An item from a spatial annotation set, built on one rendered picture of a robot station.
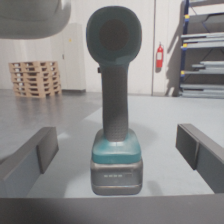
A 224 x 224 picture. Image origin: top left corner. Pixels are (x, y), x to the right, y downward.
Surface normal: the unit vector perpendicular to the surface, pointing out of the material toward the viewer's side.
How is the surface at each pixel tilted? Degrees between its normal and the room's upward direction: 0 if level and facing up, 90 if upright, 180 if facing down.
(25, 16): 145
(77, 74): 90
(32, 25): 136
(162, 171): 0
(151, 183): 0
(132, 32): 90
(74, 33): 90
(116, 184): 90
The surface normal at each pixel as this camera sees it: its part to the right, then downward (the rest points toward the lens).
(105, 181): -0.03, 0.28
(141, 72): -0.37, 0.26
